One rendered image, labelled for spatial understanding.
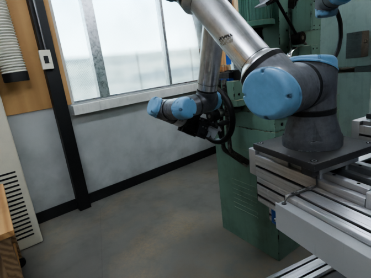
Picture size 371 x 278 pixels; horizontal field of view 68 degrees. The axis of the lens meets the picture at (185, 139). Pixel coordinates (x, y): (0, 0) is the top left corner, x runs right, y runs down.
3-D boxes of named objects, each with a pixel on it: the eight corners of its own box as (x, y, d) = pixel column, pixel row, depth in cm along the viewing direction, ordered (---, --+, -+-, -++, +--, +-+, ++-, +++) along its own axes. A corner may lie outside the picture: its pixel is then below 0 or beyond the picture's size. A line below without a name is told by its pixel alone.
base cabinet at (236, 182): (221, 227, 181) (211, 122, 162) (277, 196, 212) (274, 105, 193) (279, 262, 145) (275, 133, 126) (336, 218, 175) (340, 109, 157)
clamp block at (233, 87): (214, 99, 141) (212, 81, 139) (233, 95, 148) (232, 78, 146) (234, 100, 129) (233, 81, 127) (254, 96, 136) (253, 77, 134)
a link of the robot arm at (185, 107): (203, 92, 95) (184, 95, 103) (177, 97, 88) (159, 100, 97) (207, 115, 96) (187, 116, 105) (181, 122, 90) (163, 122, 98)
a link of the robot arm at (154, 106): (154, 115, 96) (143, 115, 103) (179, 124, 102) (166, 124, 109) (160, 93, 97) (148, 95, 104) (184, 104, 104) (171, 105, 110)
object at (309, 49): (294, 70, 145) (294, 47, 142) (302, 69, 149) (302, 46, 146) (311, 69, 138) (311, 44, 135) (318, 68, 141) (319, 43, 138)
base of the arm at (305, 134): (356, 143, 71) (359, 105, 68) (313, 156, 65) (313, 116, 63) (309, 132, 84) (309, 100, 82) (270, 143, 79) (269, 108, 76)
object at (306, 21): (296, 32, 141) (296, 0, 137) (306, 32, 146) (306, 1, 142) (311, 30, 135) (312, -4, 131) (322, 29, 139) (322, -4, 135)
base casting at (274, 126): (212, 122, 162) (211, 107, 160) (275, 105, 193) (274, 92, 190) (275, 133, 126) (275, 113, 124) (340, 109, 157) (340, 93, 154)
